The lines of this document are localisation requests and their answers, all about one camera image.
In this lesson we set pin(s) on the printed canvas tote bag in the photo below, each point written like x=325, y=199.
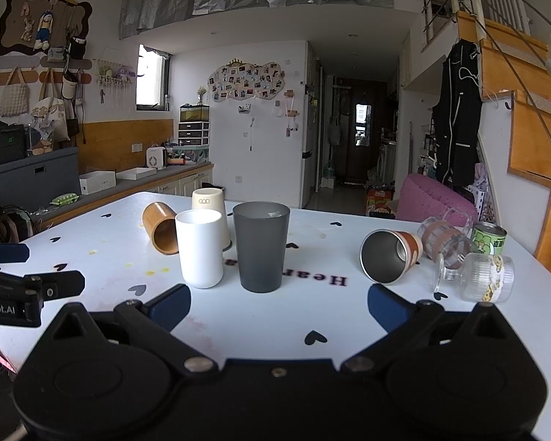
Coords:
x=50, y=117

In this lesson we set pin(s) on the steel cup with brown band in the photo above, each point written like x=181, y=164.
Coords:
x=386, y=257

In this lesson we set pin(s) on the green packet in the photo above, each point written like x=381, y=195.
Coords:
x=64, y=199

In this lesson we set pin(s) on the black case with green label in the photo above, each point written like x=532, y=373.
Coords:
x=2, y=142

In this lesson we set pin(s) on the fish tank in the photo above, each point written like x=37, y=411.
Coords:
x=194, y=113

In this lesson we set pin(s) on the white air purifier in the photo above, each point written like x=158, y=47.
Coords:
x=154, y=156

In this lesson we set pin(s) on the wooden staircase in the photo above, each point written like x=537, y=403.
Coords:
x=528, y=138

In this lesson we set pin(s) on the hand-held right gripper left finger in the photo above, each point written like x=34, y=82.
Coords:
x=170, y=304

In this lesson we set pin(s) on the black hanging garment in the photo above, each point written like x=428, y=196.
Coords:
x=457, y=115

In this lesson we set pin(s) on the red snack box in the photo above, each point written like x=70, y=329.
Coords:
x=379, y=200

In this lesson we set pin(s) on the glass cup with brown sleeve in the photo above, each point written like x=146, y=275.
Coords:
x=442, y=239

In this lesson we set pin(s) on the clear ribbed glass cup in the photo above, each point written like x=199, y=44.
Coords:
x=486, y=278

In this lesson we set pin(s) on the white cup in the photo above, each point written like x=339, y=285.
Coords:
x=200, y=248

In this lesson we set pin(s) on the dark grey cup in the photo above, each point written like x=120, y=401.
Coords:
x=260, y=248

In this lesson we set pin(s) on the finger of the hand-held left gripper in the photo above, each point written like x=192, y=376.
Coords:
x=64, y=283
x=6, y=253

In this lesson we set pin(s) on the brown wall board with dolls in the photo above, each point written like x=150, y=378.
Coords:
x=41, y=20

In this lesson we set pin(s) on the small drawer unit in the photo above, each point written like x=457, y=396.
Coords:
x=193, y=133

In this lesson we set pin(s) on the window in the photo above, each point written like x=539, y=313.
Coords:
x=152, y=78

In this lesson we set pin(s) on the dark entrance door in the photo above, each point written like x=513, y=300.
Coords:
x=362, y=131

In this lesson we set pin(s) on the grey storage box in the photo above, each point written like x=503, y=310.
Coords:
x=32, y=175

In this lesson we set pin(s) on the white flat box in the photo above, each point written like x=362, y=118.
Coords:
x=97, y=182

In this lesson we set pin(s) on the white refrigerator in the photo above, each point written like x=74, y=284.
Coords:
x=310, y=142

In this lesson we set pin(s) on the wooden cup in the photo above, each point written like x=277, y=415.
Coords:
x=161, y=232

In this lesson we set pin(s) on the white cabinet counter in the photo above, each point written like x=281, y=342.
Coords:
x=174, y=181

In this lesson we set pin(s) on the green printed can cup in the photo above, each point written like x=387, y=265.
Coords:
x=488, y=239

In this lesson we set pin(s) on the cloud-shaped photo board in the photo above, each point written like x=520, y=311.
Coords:
x=247, y=82

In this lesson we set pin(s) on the pink armchair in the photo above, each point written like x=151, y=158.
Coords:
x=434, y=203

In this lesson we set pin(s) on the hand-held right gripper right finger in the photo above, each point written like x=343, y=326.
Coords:
x=385, y=305

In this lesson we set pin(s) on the white tray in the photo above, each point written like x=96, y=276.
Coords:
x=135, y=172

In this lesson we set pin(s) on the cream knitted tote bag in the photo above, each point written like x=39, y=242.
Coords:
x=13, y=96

